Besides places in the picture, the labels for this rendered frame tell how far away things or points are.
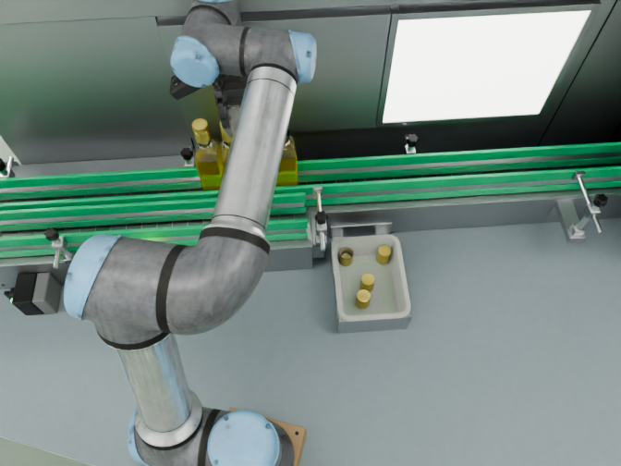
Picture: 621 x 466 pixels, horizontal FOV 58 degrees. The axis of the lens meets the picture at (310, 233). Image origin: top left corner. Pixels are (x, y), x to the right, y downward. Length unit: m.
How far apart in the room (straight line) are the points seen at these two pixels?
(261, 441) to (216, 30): 0.68
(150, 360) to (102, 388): 0.61
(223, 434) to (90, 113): 0.83
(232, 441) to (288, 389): 0.36
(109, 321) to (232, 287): 0.17
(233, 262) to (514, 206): 0.98
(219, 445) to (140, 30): 0.83
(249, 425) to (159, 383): 0.21
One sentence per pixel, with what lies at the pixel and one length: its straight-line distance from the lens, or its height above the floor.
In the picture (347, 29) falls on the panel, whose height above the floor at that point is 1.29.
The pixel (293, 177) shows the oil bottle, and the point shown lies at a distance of 1.33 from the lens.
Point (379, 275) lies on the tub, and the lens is 1.45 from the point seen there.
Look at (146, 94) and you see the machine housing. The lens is 1.39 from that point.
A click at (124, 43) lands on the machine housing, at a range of 1.30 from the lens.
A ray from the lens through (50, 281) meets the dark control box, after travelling 1.52.
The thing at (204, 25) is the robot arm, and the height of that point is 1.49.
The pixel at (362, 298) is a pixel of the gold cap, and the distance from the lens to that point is 1.37.
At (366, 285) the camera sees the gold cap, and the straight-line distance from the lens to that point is 1.39.
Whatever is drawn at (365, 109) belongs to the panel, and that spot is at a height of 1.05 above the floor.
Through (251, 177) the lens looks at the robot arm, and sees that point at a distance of 0.76.
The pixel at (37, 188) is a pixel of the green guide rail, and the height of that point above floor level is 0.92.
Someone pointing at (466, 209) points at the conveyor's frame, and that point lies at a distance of 1.50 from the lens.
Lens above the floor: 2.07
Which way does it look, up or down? 60 degrees down
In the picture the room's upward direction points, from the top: 1 degrees counter-clockwise
